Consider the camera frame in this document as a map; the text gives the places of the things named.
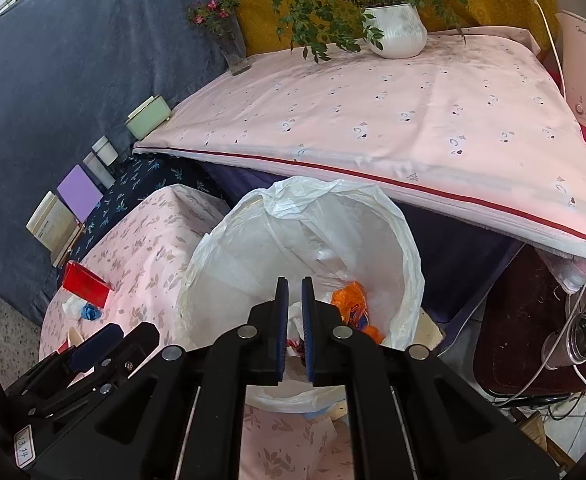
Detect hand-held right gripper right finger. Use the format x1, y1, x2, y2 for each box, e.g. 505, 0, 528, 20
300, 276, 561, 480

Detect navy floral cloth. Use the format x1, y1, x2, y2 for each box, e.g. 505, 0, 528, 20
63, 155, 214, 261

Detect dark maroon cushion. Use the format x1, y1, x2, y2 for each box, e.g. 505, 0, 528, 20
473, 245, 586, 398

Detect dark purple cloth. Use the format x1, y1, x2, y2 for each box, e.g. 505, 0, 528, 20
203, 160, 524, 326

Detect purple card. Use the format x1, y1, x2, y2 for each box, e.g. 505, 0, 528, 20
56, 164, 104, 223

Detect red box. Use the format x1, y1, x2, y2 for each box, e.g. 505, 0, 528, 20
62, 260, 114, 309

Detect pink floral tablecloth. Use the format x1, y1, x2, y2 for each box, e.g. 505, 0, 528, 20
38, 184, 374, 480

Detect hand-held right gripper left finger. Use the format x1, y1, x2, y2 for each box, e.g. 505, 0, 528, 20
30, 277, 290, 480

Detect glass vase with pink flowers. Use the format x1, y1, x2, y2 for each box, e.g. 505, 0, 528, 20
188, 0, 252, 77

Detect bin with white plastic liner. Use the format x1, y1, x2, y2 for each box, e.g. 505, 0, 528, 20
177, 176, 426, 413

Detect grey-blue cloth backdrop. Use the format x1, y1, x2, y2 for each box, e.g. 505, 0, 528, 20
0, 0, 246, 321

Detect small white crumpled tissue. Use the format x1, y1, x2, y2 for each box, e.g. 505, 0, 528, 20
62, 295, 91, 318

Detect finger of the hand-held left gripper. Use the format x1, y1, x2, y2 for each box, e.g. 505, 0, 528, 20
48, 321, 160, 406
23, 324, 124, 396

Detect large white paper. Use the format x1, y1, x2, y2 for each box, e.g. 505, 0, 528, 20
287, 294, 334, 341

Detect pale green box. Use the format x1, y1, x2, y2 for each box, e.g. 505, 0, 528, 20
125, 94, 172, 141

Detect silver projector with lens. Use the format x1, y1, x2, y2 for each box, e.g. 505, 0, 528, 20
540, 307, 586, 376

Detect clear plastic bag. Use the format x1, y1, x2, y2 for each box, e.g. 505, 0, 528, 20
538, 247, 586, 296

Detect pink blanket with red stripe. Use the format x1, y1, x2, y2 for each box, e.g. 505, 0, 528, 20
133, 27, 586, 293

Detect orange printed snack wrapper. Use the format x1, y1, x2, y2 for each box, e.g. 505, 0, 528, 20
330, 281, 371, 328

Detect beige book box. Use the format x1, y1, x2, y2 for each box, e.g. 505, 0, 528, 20
26, 191, 80, 251

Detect green plant in white pot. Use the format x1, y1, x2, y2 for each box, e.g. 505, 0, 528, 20
233, 0, 478, 63

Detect white cosmetic jar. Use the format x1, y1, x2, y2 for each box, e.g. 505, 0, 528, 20
92, 135, 120, 166

